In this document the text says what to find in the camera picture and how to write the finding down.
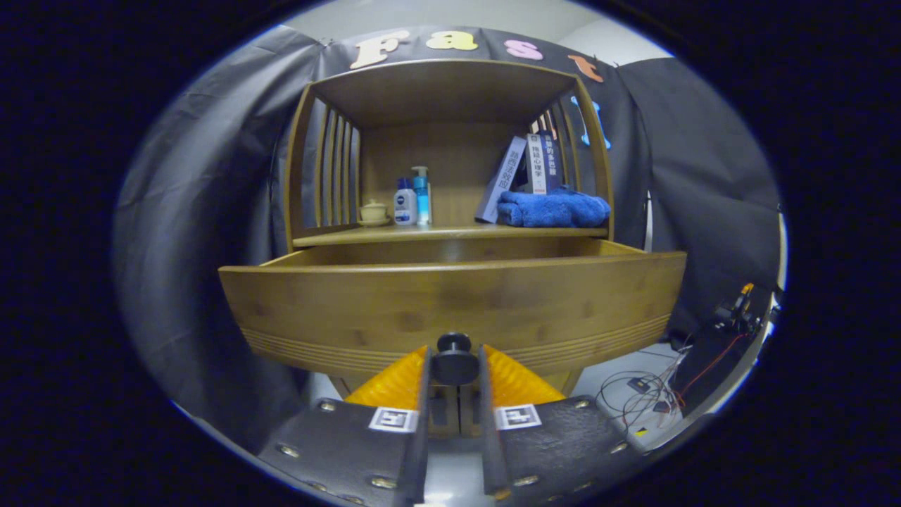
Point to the wooden drawer with black knob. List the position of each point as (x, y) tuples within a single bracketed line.
[(450, 303)]

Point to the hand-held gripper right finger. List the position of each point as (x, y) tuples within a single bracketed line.
[(487, 436)]

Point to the light stand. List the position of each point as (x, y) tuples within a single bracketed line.
[(648, 225)]

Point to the white spine book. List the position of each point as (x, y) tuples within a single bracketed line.
[(537, 162)]

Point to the wooden cabinet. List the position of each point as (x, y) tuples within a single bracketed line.
[(436, 91)]

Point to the beige lidded teacup with saucer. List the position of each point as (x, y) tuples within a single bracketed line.
[(373, 213)]

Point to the grey leaning book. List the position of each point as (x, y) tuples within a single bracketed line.
[(501, 179)]

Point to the blue pump bottle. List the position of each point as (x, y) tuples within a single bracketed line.
[(421, 201)]

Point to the blue folded towel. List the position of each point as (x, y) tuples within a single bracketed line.
[(556, 210)]

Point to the wooden countertop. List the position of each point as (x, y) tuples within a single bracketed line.
[(450, 231)]

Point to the black equipment with orange part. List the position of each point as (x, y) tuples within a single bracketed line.
[(704, 366)]

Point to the white lotion bottle blue cap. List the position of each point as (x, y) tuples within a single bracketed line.
[(405, 210)]

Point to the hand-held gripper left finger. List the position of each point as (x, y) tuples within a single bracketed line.
[(422, 422)]

